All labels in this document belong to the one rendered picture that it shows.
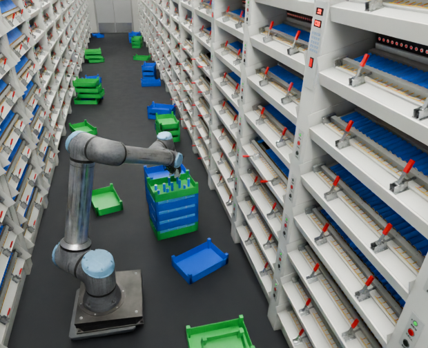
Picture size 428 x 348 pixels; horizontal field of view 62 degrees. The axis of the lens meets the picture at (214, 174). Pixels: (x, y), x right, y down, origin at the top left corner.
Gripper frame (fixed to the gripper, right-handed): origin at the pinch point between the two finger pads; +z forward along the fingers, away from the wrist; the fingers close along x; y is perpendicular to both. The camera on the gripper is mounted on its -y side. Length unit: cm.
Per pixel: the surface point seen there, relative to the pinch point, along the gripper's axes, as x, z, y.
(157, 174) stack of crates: -30.0, 16.4, -5.6
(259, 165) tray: 68, -38, 2
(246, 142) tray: 50, -35, -15
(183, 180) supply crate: 1.0, 7.6, -3.5
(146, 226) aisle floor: -13.7, 32.0, 30.1
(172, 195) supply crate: 9.6, -0.7, 17.1
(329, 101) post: 105, -92, 13
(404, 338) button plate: 151, -64, 69
